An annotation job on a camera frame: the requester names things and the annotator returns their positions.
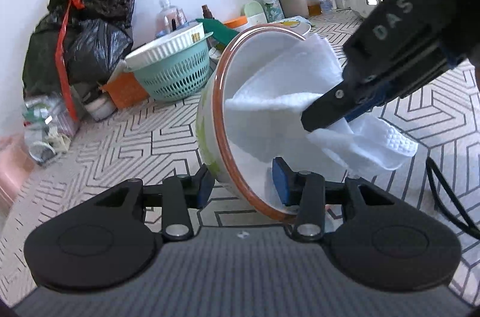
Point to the black white round container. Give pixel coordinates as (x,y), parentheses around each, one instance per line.
(99,106)

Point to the yellow cartoon oval plate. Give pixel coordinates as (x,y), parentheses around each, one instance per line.
(298,24)

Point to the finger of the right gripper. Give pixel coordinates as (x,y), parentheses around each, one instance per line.
(348,100)
(401,82)

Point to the white paper towel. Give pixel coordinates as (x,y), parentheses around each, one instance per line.
(290,104)

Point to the green sponge cloth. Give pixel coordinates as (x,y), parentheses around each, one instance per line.
(221,33)

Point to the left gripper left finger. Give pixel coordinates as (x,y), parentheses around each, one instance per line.
(176,195)

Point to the black garbage bag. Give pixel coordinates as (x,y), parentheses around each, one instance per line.
(95,35)

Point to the clear bag of packets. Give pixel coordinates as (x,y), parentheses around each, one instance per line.
(48,127)

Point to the pink backpack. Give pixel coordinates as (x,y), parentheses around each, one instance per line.
(15,168)

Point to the white ribbed baking dish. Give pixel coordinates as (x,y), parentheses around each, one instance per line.
(164,46)

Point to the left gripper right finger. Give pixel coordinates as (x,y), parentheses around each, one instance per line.
(310,192)

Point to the white bowl brown rim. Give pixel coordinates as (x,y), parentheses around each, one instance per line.
(237,146)

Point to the teal plastic colander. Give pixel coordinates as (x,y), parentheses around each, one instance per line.
(178,76)

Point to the brown dropper bottle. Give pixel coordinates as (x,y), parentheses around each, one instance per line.
(207,14)

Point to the pale green lid tub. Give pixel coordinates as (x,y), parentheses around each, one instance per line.
(254,13)

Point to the orange lid jar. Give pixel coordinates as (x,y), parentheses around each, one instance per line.
(238,24)

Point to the pink dome jar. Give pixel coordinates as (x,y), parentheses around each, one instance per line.
(169,19)

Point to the orange box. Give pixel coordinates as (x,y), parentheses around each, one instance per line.
(125,91)

